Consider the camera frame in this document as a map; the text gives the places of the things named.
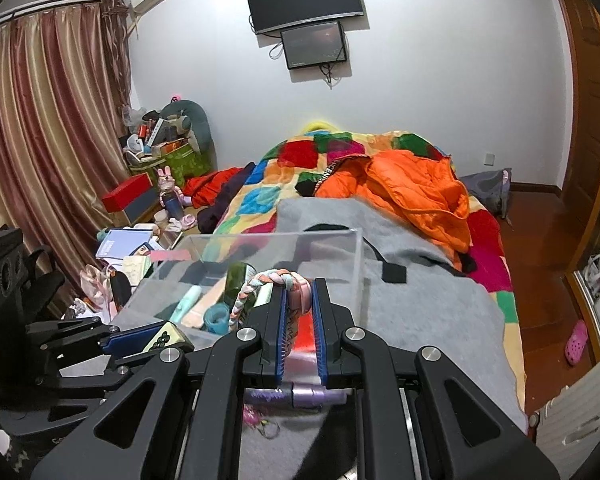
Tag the orange jacket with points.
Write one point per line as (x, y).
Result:
(415, 185)

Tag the white wardrobe door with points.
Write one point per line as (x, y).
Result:
(585, 420)

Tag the pink flat box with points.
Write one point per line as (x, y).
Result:
(170, 256)

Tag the yellow plush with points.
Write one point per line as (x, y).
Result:
(320, 125)

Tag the small black monitor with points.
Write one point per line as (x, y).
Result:
(312, 45)

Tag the colourful patchwork quilt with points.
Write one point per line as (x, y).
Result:
(260, 200)

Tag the red jacket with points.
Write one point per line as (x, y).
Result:
(210, 185)

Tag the purple cosmetic bottle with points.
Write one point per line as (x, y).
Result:
(305, 395)

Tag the pink small shoes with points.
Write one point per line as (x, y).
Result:
(186, 221)

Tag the black office chair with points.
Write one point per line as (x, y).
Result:
(45, 280)

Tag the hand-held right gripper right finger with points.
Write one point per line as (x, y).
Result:
(320, 340)

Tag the blue bottle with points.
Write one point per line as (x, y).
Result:
(170, 204)

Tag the green glass bottle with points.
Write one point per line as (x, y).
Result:
(237, 280)

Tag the white desk fan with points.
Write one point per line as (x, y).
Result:
(132, 146)

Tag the wall socket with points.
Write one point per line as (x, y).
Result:
(488, 159)

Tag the beige printed booklet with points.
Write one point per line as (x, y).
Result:
(137, 270)

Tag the pink hair clip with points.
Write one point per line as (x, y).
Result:
(252, 415)

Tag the black pouch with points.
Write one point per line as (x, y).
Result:
(120, 292)

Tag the white cup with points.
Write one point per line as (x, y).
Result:
(160, 216)

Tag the red box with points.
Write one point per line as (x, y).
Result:
(125, 192)

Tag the red packet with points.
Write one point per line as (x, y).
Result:
(305, 335)

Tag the wooden wardrobe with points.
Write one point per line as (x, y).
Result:
(580, 300)

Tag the blue notebook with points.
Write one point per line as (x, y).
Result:
(120, 242)

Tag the mint green tube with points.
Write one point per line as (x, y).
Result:
(187, 302)

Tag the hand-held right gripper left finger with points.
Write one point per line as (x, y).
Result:
(280, 340)

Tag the striped curtain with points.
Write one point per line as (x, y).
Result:
(45, 110)

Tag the dark purple cloth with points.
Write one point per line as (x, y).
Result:
(215, 215)

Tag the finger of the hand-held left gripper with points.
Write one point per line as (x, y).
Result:
(130, 340)
(80, 377)

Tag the grey blanket with black letters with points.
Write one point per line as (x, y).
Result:
(430, 320)

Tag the clear plastic box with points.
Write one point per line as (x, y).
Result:
(330, 260)

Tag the small patterned box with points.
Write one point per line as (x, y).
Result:
(170, 337)

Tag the grey storage box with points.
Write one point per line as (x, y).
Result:
(142, 207)

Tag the wooden door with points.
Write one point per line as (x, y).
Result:
(585, 110)

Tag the pink bunny toy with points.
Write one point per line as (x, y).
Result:
(166, 177)

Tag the pink slipper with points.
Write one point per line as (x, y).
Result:
(577, 342)

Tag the teal jar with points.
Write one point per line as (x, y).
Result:
(217, 317)

